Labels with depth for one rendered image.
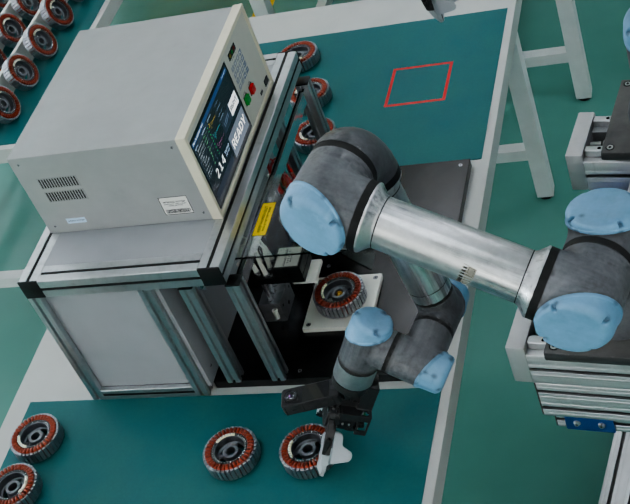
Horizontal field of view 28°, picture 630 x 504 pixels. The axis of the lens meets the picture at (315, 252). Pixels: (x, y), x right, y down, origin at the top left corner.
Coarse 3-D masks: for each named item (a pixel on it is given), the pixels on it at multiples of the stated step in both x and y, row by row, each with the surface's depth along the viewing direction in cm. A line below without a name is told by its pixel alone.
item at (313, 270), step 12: (264, 264) 263; (276, 264) 259; (288, 264) 257; (300, 264) 257; (312, 264) 261; (252, 276) 262; (276, 276) 259; (288, 276) 258; (300, 276) 257; (312, 276) 259; (264, 288) 264
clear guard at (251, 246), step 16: (272, 176) 256; (288, 176) 255; (272, 192) 252; (256, 208) 250; (272, 224) 245; (256, 240) 243; (272, 240) 242; (288, 240) 240; (240, 256) 241; (256, 256) 240; (272, 256) 239; (352, 256) 235; (368, 256) 237
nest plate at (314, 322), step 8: (320, 280) 272; (368, 280) 267; (376, 280) 267; (368, 288) 266; (376, 288) 265; (368, 296) 264; (376, 296) 263; (312, 304) 267; (368, 304) 262; (376, 304) 263; (312, 312) 266; (352, 312) 262; (312, 320) 264; (320, 320) 263; (328, 320) 262; (336, 320) 262; (344, 320) 261; (304, 328) 263; (312, 328) 262; (320, 328) 261; (328, 328) 261; (336, 328) 260; (344, 328) 260
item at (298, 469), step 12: (300, 432) 242; (312, 432) 241; (288, 444) 241; (300, 444) 242; (312, 444) 240; (288, 456) 239; (300, 456) 240; (312, 456) 239; (288, 468) 237; (300, 468) 236; (312, 468) 235
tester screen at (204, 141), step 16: (224, 80) 248; (224, 96) 248; (208, 112) 240; (224, 112) 247; (208, 128) 240; (192, 144) 233; (208, 144) 239; (224, 144) 246; (208, 160) 239; (208, 176) 238; (224, 192) 245
